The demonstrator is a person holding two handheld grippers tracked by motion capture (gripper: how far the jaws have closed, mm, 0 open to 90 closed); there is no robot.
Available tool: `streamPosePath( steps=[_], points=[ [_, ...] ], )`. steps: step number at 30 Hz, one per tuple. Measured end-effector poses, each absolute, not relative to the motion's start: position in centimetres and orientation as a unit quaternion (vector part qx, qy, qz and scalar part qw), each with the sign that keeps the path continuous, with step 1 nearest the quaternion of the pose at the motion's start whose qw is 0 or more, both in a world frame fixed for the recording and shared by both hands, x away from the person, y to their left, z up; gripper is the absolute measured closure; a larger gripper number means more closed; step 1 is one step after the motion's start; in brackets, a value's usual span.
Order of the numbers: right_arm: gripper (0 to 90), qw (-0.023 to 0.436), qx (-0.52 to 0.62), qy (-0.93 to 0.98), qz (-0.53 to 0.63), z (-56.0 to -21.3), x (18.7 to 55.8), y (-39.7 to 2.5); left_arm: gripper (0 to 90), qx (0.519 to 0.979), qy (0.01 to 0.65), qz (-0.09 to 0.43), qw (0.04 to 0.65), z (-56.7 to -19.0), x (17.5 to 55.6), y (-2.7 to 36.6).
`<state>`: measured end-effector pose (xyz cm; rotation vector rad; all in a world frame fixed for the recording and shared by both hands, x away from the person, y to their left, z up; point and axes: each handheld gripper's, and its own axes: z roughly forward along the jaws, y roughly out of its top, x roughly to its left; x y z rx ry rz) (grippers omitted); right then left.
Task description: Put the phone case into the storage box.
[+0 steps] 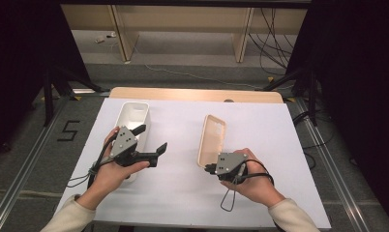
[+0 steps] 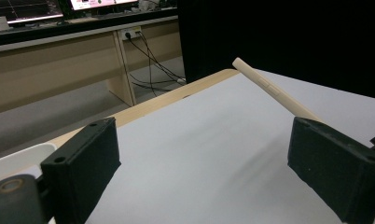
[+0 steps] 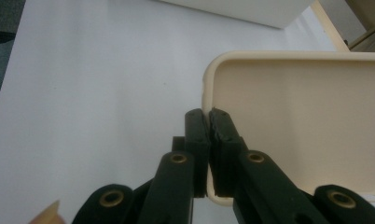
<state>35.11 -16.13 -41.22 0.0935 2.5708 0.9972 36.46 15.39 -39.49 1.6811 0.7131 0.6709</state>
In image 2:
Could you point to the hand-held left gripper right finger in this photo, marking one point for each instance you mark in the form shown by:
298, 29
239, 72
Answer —
338, 168

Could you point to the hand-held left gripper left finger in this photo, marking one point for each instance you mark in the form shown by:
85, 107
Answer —
83, 168

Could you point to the beige wooden desk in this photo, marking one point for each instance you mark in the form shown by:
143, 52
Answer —
52, 68

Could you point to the white table sheet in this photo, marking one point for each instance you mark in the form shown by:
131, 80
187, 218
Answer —
207, 140

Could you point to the black curtain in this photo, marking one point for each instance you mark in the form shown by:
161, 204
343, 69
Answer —
285, 31

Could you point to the white power socket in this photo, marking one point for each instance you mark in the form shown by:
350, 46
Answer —
134, 30

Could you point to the bright-screen monitor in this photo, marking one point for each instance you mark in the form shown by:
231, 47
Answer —
101, 3

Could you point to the dark-screen monitor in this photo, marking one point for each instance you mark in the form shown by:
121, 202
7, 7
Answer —
20, 9

